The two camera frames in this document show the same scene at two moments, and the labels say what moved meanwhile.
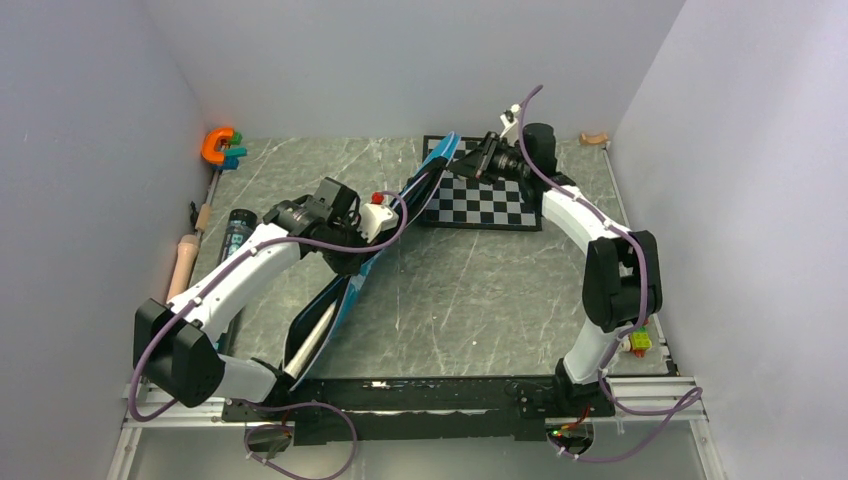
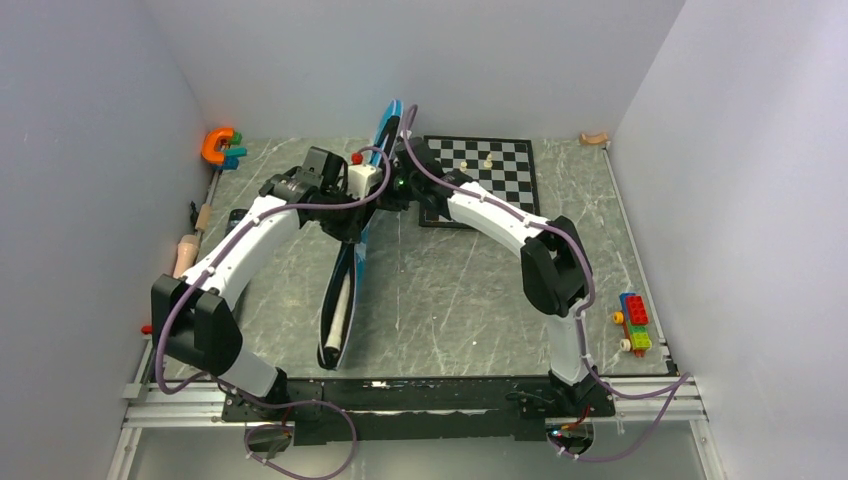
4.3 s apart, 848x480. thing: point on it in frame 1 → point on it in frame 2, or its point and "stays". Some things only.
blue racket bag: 321,304 → 343,285
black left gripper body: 340,261 → 340,222
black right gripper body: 499,163 → 400,191
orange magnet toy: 209,143 stays
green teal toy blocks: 233,153 stays
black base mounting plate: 397,411 stays
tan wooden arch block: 601,139 stays
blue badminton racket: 296,365 → 333,345
